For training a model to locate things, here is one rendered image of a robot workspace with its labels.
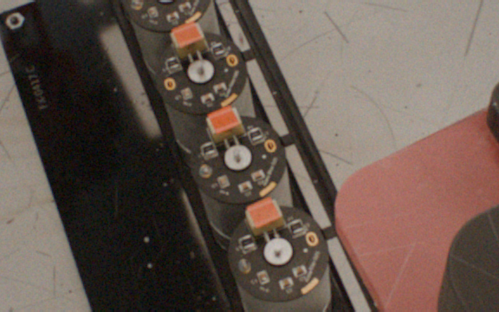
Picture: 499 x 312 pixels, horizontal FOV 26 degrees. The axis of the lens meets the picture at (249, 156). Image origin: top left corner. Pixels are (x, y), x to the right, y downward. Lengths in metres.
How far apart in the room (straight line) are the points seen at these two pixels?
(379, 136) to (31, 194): 0.11
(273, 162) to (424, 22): 0.11
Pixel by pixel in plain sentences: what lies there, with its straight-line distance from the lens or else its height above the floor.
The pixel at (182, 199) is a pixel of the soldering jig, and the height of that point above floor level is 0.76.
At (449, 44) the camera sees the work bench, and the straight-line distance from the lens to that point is 0.37.
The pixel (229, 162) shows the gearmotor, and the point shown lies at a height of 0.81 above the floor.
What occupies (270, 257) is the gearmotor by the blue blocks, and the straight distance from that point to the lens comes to 0.27.
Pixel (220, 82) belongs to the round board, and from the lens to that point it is 0.29.
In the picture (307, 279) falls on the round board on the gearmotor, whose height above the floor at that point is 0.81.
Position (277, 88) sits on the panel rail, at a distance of 0.29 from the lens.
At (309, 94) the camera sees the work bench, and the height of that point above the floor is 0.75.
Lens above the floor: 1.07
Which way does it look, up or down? 64 degrees down
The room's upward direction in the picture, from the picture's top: 12 degrees counter-clockwise
